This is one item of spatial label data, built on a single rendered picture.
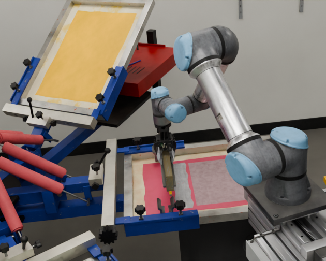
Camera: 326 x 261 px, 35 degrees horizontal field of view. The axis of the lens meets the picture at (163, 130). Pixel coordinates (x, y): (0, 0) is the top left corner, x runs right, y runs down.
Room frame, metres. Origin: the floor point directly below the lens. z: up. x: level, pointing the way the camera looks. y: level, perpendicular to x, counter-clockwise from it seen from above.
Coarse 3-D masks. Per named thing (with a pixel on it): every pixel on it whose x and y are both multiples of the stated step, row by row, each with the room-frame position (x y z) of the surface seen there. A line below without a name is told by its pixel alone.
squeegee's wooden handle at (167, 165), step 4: (164, 152) 1.92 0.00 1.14; (168, 152) 1.92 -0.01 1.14; (164, 156) 1.89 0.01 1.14; (168, 156) 1.89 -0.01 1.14; (164, 160) 1.86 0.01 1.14; (168, 160) 1.86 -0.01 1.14; (164, 164) 1.83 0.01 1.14; (168, 164) 1.82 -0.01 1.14; (164, 168) 1.82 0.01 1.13; (168, 168) 1.79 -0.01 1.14; (168, 172) 1.76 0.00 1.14; (168, 176) 1.74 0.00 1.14; (172, 176) 1.74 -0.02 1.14; (168, 180) 1.74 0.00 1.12; (172, 180) 1.74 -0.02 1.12; (168, 184) 1.74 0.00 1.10; (172, 184) 1.74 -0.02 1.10; (168, 188) 1.74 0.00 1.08; (172, 188) 1.74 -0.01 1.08
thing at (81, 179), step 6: (66, 180) 1.94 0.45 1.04; (72, 180) 1.93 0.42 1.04; (78, 180) 1.93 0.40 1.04; (84, 180) 1.92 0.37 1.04; (66, 186) 1.90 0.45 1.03; (72, 186) 1.90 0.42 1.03; (78, 186) 1.90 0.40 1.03; (90, 186) 1.90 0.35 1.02; (102, 186) 1.91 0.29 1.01; (72, 192) 1.90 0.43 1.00; (78, 192) 1.90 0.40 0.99
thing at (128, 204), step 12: (192, 144) 2.22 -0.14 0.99; (204, 144) 2.21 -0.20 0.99; (216, 144) 2.20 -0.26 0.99; (132, 156) 2.19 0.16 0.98; (144, 156) 2.19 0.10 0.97; (132, 192) 1.90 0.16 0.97; (132, 204) 1.80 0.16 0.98; (204, 216) 1.65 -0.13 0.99; (216, 216) 1.65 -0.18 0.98; (228, 216) 1.65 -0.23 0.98; (240, 216) 1.65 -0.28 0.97
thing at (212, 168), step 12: (216, 156) 2.15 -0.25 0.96; (144, 168) 2.10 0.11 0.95; (156, 168) 2.09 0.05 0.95; (192, 168) 2.06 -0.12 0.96; (204, 168) 2.05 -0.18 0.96; (216, 168) 2.04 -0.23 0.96; (144, 180) 2.00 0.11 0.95; (156, 180) 1.99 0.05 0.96; (192, 180) 1.96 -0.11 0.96; (204, 180) 1.95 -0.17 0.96
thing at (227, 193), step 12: (216, 180) 1.94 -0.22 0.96; (228, 180) 1.93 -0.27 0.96; (156, 192) 1.90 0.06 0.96; (168, 192) 1.89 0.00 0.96; (192, 192) 1.87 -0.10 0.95; (204, 192) 1.86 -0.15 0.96; (216, 192) 1.85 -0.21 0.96; (228, 192) 1.84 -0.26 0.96; (240, 192) 1.83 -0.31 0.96; (156, 204) 1.81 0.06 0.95; (168, 204) 1.80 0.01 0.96; (204, 204) 1.78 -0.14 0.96; (216, 204) 1.77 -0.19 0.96; (228, 204) 1.76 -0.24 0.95; (240, 204) 1.75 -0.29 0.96
